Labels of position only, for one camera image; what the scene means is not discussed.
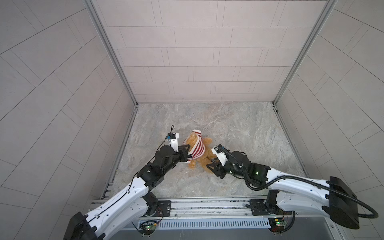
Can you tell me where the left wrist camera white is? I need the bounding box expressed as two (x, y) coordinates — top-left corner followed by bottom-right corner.
(167, 132), (180, 152)

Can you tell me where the aluminium corner post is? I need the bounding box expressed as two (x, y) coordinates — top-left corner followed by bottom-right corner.
(83, 0), (139, 108)
(272, 0), (338, 108)

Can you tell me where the brown plush teddy bear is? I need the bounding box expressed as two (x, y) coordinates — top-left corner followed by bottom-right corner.
(187, 136), (216, 173)

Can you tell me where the green circuit board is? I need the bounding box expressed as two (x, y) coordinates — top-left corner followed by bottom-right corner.
(139, 220), (159, 236)
(268, 218), (287, 233)

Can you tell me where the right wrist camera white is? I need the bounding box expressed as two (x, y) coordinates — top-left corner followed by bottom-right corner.
(211, 144), (228, 166)

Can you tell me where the right green circuit board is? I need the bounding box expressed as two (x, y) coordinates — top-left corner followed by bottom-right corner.
(268, 218), (287, 233)

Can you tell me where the red white striped knit sweater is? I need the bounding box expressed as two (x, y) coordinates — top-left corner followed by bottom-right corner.
(183, 130), (206, 163)

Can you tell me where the left aluminium corner post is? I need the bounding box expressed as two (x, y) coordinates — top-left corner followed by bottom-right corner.
(83, 0), (139, 108)

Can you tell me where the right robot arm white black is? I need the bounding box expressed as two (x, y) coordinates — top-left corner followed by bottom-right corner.
(207, 146), (360, 230)

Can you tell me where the aluminium mounting rail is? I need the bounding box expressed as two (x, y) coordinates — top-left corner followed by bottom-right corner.
(85, 196), (335, 221)

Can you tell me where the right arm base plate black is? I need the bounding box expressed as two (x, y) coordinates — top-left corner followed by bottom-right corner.
(246, 200), (292, 216)

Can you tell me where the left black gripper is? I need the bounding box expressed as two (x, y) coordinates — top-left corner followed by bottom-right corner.
(160, 145), (192, 177)

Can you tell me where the left green circuit board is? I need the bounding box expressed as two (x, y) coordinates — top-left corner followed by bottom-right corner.
(139, 220), (159, 236)

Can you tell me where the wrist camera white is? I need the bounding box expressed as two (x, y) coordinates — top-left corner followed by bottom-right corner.
(167, 132), (180, 152)
(211, 144), (228, 166)

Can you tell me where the white ventilation grille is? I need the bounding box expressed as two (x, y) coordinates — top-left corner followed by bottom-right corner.
(158, 218), (271, 230)

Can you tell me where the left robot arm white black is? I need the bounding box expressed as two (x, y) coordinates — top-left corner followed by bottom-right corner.
(63, 145), (190, 240)

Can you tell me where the right black corrugated cable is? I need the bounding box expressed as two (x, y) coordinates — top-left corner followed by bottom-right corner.
(215, 146), (379, 234)

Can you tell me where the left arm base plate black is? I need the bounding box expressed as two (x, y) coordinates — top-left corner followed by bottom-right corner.
(144, 201), (172, 218)

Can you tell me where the right aluminium corner post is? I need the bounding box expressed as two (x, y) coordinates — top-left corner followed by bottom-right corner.
(272, 0), (338, 108)

